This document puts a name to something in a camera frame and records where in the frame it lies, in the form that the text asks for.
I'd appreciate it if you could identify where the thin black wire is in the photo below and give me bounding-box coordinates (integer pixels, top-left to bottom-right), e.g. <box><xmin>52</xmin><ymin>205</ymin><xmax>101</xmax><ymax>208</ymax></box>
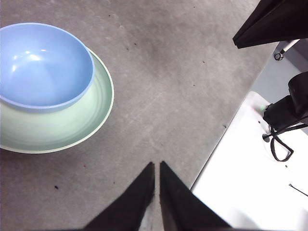
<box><xmin>288</xmin><ymin>183</ymin><xmax>308</xmax><ymax>197</ymax></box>

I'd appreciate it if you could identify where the blue ribbed bowl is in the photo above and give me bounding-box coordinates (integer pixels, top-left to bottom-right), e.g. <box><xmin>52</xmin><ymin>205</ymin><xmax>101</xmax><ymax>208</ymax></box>
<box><xmin>0</xmin><ymin>22</ymin><xmax>95</xmax><ymax>114</ymax></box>

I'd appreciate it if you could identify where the black flat cable loop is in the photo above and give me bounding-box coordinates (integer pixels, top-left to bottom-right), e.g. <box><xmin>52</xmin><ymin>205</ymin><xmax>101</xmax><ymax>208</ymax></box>
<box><xmin>262</xmin><ymin>124</ymin><xmax>308</xmax><ymax>162</ymax></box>

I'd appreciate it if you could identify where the green shallow plate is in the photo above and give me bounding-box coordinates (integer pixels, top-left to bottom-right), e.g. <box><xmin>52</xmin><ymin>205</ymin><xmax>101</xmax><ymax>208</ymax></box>
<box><xmin>0</xmin><ymin>47</ymin><xmax>115</xmax><ymax>154</ymax></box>

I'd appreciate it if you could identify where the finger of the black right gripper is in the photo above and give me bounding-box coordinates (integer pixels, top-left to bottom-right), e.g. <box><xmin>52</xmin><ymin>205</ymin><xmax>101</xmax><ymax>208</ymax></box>
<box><xmin>232</xmin><ymin>0</ymin><xmax>308</xmax><ymax>50</ymax></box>

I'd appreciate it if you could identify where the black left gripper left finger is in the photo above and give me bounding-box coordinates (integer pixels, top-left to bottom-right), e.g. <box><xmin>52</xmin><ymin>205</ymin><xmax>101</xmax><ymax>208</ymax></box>
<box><xmin>84</xmin><ymin>161</ymin><xmax>155</xmax><ymax>230</ymax></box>

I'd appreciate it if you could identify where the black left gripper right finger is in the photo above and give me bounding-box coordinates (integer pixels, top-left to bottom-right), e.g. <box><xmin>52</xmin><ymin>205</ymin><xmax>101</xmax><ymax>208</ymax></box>
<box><xmin>159</xmin><ymin>161</ymin><xmax>232</xmax><ymax>230</ymax></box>

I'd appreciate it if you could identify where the white stand leg with caster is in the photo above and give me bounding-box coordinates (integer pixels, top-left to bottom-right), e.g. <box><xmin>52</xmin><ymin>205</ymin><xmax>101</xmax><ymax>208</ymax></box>
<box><xmin>274</xmin><ymin>38</ymin><xmax>301</xmax><ymax>61</ymax></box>

